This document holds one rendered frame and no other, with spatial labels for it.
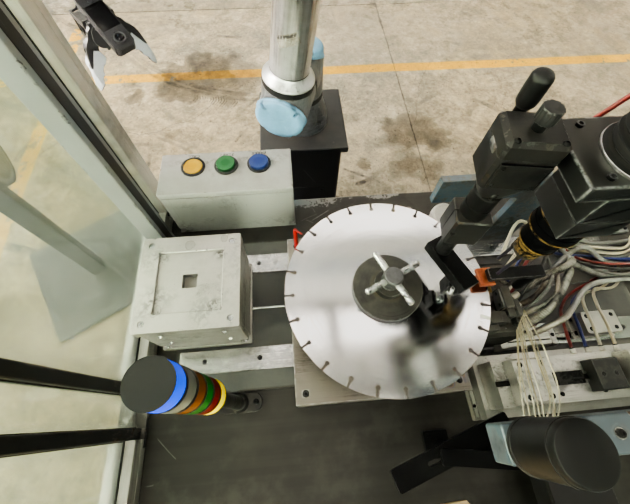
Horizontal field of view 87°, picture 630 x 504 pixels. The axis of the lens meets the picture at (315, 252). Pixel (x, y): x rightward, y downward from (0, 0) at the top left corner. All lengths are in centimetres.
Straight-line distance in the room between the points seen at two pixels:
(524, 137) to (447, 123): 199
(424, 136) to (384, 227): 162
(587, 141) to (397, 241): 31
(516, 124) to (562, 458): 29
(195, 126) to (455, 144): 155
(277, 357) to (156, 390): 41
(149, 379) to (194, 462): 43
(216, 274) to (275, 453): 34
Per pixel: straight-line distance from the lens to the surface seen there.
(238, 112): 227
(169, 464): 76
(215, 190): 73
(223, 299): 60
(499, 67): 289
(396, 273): 51
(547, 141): 35
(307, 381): 61
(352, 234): 59
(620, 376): 77
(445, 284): 54
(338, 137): 102
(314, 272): 55
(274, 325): 73
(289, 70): 75
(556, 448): 40
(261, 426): 71
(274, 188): 71
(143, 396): 33
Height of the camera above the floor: 146
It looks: 63 degrees down
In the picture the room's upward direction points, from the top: 2 degrees clockwise
